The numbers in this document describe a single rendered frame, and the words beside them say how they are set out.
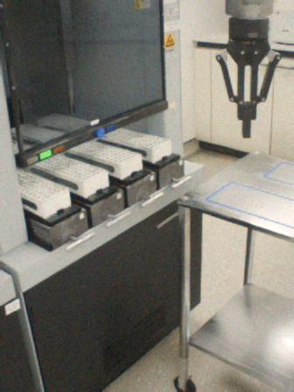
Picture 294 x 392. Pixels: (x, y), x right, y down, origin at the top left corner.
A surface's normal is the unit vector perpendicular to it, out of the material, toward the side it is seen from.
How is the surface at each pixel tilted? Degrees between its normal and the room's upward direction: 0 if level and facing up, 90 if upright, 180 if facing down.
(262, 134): 90
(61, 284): 90
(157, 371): 0
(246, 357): 0
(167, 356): 0
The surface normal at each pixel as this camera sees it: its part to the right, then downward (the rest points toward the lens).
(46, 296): 0.76, 0.26
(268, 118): -0.65, 0.36
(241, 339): -0.04, -0.90
